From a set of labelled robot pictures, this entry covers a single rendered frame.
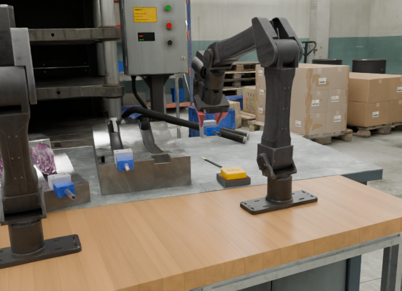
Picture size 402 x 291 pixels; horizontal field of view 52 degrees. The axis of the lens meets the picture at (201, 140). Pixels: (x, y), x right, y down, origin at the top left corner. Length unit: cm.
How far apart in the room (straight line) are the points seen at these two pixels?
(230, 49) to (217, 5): 727
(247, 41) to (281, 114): 21
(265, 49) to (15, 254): 69
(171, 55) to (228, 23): 646
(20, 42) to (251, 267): 58
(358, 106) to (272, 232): 477
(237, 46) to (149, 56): 95
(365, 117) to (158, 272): 494
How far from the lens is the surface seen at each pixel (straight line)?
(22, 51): 72
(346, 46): 986
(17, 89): 70
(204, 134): 132
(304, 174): 133
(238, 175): 121
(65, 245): 91
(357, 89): 563
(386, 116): 586
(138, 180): 118
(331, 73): 503
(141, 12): 202
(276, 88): 100
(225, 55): 115
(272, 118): 102
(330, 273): 157
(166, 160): 123
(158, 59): 202
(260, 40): 100
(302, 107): 494
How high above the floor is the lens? 120
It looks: 13 degrees down
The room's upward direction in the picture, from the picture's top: 2 degrees counter-clockwise
